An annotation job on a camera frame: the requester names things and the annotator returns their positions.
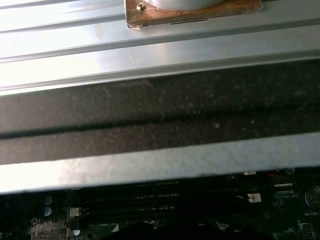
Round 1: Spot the black RAM slot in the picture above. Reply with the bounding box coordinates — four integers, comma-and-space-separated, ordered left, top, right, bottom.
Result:
82, 213, 238, 224
82, 181, 238, 191
82, 191, 238, 203
82, 203, 238, 214

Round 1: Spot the brown square base plate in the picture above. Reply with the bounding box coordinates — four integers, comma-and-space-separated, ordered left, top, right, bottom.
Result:
124, 0, 264, 30

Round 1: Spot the white wire connector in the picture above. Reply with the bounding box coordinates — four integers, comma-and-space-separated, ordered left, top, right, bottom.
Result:
245, 192, 262, 203

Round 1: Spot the green motherboard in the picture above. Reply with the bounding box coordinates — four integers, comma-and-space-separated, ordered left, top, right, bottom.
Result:
0, 167, 320, 240

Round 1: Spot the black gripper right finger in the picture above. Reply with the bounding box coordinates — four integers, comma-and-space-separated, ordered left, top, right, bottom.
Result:
156, 219, 224, 240

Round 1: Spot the white slot latch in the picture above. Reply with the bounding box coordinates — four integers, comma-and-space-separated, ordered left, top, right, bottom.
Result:
69, 206, 83, 217

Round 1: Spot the black PC case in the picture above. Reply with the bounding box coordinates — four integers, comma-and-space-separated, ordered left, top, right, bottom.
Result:
0, 58, 320, 196

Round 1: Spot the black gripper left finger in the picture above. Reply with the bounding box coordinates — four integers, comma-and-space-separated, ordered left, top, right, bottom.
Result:
106, 221, 157, 240

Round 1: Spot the round coin battery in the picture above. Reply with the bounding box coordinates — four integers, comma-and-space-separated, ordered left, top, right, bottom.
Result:
301, 183, 320, 210

